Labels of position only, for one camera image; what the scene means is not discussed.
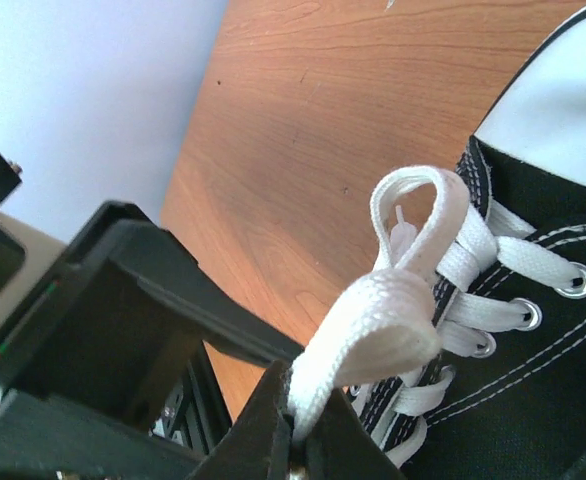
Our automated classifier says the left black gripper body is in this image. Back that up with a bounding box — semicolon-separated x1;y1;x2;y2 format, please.
0;202;202;479

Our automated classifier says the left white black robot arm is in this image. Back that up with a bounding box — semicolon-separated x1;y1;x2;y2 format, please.
0;154;302;479

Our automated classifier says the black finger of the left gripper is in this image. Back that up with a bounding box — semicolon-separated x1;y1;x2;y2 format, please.
137;239;303;367

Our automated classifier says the black white canvas sneaker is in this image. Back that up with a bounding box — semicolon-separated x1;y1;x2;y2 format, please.
349;6;586;479

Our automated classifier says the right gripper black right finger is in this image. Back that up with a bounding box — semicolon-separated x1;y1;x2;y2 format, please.
303;389;405;480

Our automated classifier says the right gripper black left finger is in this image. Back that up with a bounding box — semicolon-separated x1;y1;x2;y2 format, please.
190;361;291;480

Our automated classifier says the white shoelace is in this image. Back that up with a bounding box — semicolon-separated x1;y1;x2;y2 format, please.
288;166;586;465

